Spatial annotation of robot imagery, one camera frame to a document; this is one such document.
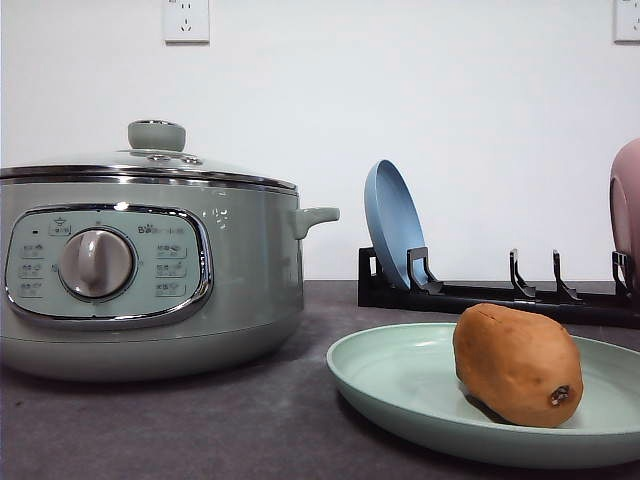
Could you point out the green plate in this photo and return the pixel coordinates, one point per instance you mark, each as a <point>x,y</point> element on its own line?
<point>406,378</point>

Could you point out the black plate rack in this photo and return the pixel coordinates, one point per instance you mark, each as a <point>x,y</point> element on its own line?
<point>426,292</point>

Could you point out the white wall socket left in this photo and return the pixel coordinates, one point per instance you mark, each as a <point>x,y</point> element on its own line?
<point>185,23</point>

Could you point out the white wall socket right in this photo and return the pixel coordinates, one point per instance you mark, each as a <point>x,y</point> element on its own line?
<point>627,22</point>

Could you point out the glass steamer lid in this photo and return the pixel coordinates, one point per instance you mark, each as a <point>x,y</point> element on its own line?
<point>157,153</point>

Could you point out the blue plate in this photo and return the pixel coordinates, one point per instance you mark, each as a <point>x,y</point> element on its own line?
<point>394,217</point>

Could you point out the brown potato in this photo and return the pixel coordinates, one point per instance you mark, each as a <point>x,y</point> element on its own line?
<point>517,367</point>

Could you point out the white wall socket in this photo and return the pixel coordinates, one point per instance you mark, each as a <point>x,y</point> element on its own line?
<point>185,23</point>
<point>627,22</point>

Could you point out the pink plate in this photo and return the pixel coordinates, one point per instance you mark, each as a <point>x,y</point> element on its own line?
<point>624,199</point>

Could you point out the green electric steamer pot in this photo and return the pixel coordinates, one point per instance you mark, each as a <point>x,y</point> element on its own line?
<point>138,281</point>

